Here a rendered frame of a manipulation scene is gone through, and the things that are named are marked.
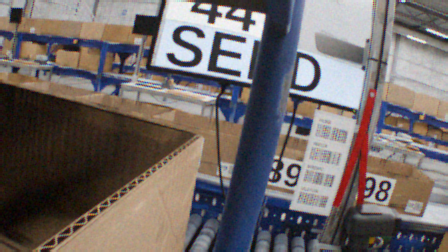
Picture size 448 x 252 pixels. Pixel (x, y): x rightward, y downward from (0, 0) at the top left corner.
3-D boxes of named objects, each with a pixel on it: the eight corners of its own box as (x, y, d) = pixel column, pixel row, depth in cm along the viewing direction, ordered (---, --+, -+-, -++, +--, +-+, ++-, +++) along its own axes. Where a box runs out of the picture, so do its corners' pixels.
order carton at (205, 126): (144, 159, 135) (151, 116, 132) (168, 146, 163) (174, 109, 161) (245, 186, 129) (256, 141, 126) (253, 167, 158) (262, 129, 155)
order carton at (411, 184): (344, 206, 124) (357, 164, 121) (335, 184, 153) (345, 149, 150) (422, 219, 119) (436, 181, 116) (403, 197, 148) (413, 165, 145)
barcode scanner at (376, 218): (392, 260, 58) (405, 214, 57) (340, 260, 60) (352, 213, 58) (385, 246, 65) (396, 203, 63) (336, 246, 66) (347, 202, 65)
